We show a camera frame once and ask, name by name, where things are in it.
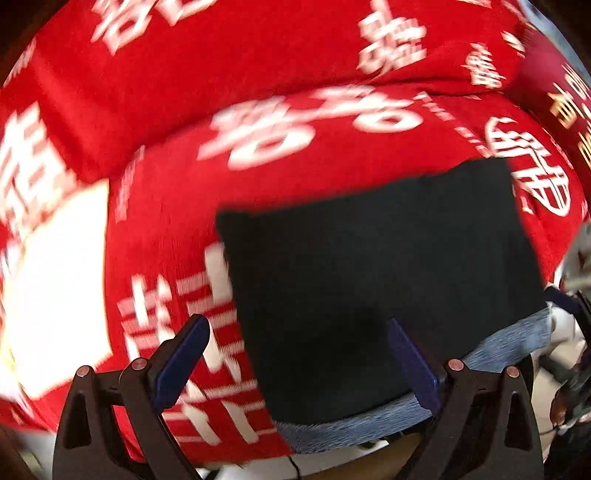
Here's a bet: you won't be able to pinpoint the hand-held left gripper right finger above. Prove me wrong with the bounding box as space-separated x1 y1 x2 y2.
386 318 540 480

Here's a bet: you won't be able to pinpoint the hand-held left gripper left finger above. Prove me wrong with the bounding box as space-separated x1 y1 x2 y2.
54 313 211 480

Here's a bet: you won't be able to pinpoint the black pants with patterned trim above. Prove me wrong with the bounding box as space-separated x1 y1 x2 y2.
215 158 553 456

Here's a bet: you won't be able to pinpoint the red printed sofa cover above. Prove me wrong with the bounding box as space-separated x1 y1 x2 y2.
0 0 591 467

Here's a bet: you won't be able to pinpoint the dark red cushion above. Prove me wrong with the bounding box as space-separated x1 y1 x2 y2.
507 31 591 168

